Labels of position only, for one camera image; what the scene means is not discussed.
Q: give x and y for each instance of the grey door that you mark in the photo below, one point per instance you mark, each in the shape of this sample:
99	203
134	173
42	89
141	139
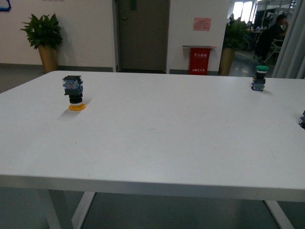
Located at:
143	35

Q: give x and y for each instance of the green push button switch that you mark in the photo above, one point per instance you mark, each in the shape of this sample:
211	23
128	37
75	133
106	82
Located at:
258	83

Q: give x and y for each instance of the white table leg frame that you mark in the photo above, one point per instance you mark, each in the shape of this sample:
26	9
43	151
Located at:
55	207

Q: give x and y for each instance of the pink wall notice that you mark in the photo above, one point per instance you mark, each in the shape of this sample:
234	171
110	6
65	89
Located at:
202	24

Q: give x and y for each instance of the grey curtain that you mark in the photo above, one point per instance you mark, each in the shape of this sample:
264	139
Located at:
291	60

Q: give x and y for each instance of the potted plant gold pot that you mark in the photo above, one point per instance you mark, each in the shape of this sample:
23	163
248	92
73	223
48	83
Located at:
44	34
234	39

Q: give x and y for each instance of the right potted plant gold pot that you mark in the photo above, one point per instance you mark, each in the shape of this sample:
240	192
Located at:
234	39

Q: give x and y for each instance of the blue wall sign corner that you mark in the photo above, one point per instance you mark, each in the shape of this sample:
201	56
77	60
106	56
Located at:
5	6

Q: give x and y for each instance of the white office chair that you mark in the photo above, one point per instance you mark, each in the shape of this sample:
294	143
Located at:
275	47

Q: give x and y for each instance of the dark switch at table edge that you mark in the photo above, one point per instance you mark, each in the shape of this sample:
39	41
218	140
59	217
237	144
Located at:
302	120

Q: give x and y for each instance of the yellow push button switch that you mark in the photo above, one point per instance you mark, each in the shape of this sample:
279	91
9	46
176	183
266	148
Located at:
73	87

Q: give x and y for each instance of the seated person in black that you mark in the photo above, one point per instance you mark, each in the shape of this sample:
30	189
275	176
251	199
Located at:
276	31

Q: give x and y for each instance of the red fire extinguisher box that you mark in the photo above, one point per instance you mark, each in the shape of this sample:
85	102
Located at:
198	58

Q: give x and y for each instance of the left potted plant gold pot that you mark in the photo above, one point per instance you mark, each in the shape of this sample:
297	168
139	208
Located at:
44	34

